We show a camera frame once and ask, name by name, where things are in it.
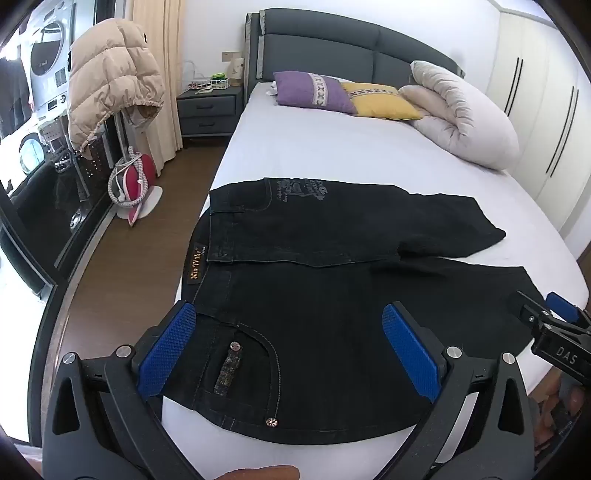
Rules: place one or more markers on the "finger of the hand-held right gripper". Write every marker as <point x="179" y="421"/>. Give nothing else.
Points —
<point x="524" y="305"/>
<point x="561" y="304"/>

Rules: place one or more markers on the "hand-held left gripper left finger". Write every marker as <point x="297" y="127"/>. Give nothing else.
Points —
<point x="171" y="350"/>

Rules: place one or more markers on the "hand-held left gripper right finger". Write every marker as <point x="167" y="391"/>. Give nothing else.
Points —
<point x="411" y="355"/>

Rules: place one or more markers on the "black denim pants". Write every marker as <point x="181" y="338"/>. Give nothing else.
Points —
<point x="346" y="323"/>

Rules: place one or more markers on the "person's right hand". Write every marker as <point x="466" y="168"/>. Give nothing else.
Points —
<point x="575" y="399"/>

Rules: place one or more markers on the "person's left hand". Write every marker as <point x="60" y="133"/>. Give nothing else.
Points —
<point x="258" y="474"/>

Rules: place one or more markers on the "black framed glass door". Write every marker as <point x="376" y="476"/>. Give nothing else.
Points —
<point x="27" y="240"/>

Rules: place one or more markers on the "folded white duvet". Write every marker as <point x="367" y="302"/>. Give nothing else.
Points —
<point x="461" y="120"/>

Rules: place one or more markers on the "bed with white sheet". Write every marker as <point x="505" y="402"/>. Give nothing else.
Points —
<point x="323" y="147"/>

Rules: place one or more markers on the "dark grey nightstand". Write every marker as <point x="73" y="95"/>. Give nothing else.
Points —
<point x="207" y="110"/>

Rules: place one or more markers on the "yellow pillow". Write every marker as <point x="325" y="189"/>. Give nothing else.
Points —
<point x="378" y="104"/>

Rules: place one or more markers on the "white wardrobe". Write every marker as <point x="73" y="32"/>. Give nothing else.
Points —
<point x="540" y="55"/>

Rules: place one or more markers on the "beige puffer jacket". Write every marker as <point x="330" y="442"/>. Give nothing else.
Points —
<point x="111" y="78"/>

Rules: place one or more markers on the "beige tissue box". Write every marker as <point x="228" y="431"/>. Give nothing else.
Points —
<point x="236" y="71"/>

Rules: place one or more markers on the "purple pillow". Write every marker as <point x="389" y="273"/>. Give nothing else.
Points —
<point x="300" y="90"/>

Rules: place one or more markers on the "dark grey padded headboard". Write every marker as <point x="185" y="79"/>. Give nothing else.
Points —
<point x="323" y="50"/>

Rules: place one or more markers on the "beige curtain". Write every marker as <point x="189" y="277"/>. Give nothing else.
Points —
<point x="159" y="23"/>

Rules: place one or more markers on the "white washing machine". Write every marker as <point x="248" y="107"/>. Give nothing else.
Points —
<point x="46" y="41"/>

